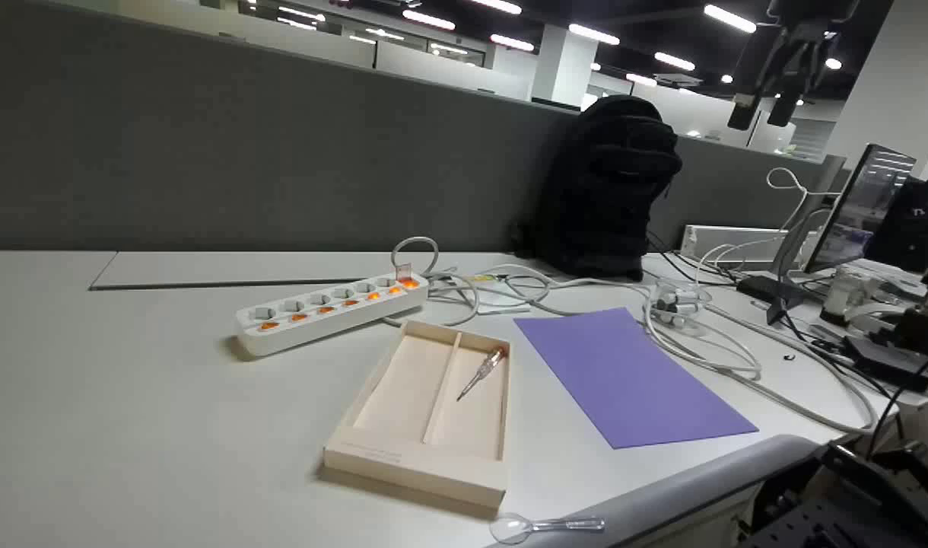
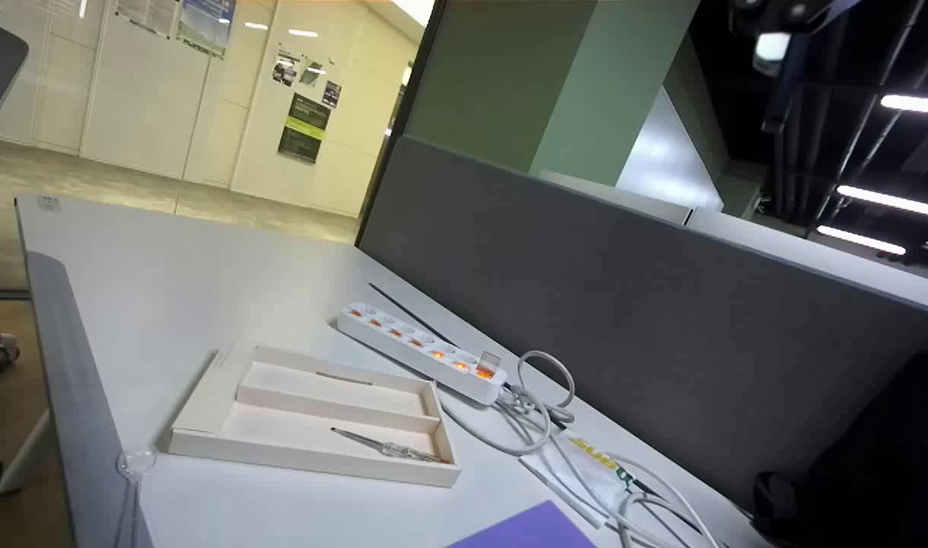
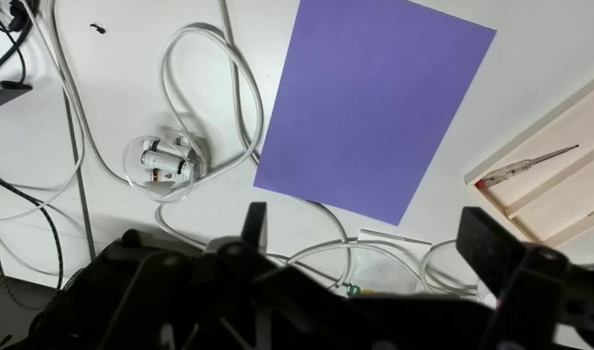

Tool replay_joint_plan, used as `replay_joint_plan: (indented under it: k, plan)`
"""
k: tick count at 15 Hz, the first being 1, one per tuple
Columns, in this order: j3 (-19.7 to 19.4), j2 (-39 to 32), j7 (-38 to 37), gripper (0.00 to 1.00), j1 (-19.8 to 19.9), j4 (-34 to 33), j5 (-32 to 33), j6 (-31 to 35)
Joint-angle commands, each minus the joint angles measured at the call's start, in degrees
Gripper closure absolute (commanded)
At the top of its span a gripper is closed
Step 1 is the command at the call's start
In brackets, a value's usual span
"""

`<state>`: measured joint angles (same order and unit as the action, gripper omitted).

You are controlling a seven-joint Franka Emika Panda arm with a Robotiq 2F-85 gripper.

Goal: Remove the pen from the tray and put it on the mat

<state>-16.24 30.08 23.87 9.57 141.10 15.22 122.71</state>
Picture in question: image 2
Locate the silver metallic pen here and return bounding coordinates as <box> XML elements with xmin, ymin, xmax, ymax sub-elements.
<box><xmin>330</xmin><ymin>426</ymin><xmax>439</xmax><ymax>462</ymax></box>

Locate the wooden compartment tray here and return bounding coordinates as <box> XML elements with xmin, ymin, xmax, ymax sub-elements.
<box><xmin>169</xmin><ymin>343</ymin><xmax>460</xmax><ymax>486</ymax></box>

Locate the purple mat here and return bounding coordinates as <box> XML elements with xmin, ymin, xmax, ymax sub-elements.
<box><xmin>446</xmin><ymin>502</ymin><xmax>594</xmax><ymax>548</ymax></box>

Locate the white power strip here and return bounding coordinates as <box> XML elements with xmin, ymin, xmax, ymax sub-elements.
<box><xmin>335</xmin><ymin>304</ymin><xmax>508</xmax><ymax>406</ymax></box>

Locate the grey desk partition panel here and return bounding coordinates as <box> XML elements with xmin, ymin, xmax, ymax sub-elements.
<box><xmin>359</xmin><ymin>137</ymin><xmax>928</xmax><ymax>506</ymax></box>

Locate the clear plastic spoon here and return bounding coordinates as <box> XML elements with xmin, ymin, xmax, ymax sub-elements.
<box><xmin>115</xmin><ymin>448</ymin><xmax>159</xmax><ymax>484</ymax></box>

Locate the green black wall poster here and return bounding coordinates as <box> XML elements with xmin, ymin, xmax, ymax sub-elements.
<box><xmin>277</xmin><ymin>93</ymin><xmax>333</xmax><ymax>166</ymax></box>

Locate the white power cable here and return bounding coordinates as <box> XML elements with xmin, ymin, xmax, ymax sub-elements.
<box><xmin>435</xmin><ymin>346</ymin><xmax>724</xmax><ymax>548</ymax></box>

